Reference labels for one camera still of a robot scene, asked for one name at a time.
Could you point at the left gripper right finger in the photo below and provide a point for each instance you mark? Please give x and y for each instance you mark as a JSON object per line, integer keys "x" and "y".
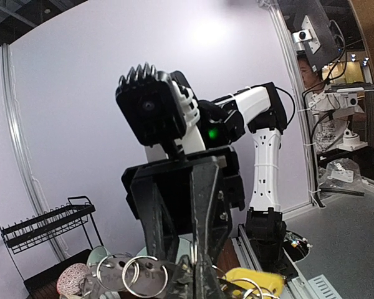
{"x": 206, "y": 284}

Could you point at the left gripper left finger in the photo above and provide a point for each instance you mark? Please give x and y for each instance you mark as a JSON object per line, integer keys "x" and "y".
{"x": 182, "y": 283}

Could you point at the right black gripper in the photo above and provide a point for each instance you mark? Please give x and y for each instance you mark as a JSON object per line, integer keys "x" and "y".
{"x": 209, "y": 212}

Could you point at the metal keyring with red handle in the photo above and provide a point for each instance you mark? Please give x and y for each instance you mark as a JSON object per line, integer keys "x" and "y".
{"x": 142, "y": 276}

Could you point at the key with yellow tag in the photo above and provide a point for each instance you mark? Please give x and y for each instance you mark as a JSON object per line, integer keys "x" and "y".
{"x": 254, "y": 284}

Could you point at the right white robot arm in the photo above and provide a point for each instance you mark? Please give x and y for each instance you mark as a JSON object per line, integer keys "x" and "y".
{"x": 252, "y": 122}

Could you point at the pale green bowl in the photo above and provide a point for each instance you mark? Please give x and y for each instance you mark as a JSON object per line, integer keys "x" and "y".
{"x": 96, "y": 255}

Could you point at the pink patterned bowl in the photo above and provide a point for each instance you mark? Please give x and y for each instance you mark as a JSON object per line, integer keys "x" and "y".
{"x": 69, "y": 279}

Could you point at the black dish rack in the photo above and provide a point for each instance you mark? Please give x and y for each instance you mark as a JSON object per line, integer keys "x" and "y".
{"x": 44, "y": 227}

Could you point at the seated person in background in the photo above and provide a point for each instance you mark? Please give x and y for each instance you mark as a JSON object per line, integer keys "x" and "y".
{"x": 328, "y": 111}

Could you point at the overhead camera on mount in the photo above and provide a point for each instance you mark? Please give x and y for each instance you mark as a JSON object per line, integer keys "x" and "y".
{"x": 306, "y": 35}

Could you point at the right aluminium frame post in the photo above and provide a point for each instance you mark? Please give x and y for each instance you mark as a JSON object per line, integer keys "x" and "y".
{"x": 20, "y": 93}

